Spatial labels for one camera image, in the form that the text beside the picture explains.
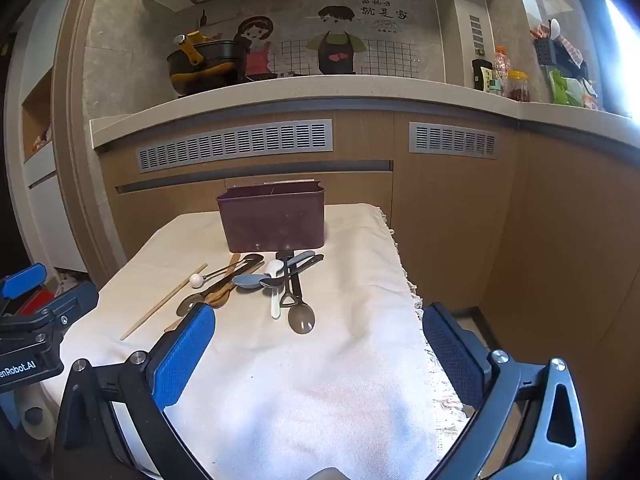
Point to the dark sauce bottle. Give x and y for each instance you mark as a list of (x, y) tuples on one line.
[(482, 77)]

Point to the white ball metal stirrer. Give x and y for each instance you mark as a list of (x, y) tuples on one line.
[(197, 280)]

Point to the cartoon wall sticker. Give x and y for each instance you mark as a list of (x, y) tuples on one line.
[(340, 40)]

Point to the long grey vent grille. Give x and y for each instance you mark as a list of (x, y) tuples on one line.
[(235, 145)]

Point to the white plastic spoon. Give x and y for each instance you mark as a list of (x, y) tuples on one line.
[(275, 305)]

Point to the purple plastic utensil box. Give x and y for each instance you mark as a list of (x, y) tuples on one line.
[(272, 225)]

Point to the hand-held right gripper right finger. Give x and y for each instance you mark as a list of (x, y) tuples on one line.
[(452, 355)]

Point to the white speckled countertop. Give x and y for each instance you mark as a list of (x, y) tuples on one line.
[(300, 92)]

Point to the white fringed table cloth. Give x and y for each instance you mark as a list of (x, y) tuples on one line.
[(310, 390)]

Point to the blue-grey plastic spoon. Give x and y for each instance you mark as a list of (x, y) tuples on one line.
[(246, 281)]

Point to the short grey vent grille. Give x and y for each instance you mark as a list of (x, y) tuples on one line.
[(452, 140)]

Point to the wooden kitchen cabinet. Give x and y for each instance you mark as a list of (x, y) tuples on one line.
[(450, 200)]

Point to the black wall utensil holder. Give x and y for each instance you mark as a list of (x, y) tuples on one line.
[(545, 52)]

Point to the red box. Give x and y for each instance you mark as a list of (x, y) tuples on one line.
[(35, 305)]

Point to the wooden chopstick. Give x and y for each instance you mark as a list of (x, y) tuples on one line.
[(165, 301), (173, 324)]

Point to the white shelf cabinet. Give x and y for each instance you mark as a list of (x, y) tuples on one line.
[(42, 170)]

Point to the jar yellow lid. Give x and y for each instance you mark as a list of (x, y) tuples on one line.
[(518, 89)]

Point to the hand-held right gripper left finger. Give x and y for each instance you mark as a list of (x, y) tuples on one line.
[(185, 355)]

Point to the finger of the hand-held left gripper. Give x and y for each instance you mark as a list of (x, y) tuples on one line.
[(75, 302), (25, 280)]

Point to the wooden spoon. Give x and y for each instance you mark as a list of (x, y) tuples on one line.
[(220, 299)]

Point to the black utensil loop end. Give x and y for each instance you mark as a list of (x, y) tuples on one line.
[(286, 280)]

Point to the smiley face metal spoon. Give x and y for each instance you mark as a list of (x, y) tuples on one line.
[(189, 305)]

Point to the window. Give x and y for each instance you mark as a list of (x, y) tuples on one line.
[(622, 60)]

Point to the white ladle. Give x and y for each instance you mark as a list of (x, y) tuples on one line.
[(554, 27)]

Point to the green bag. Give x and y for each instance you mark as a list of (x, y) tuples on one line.
[(565, 87)]

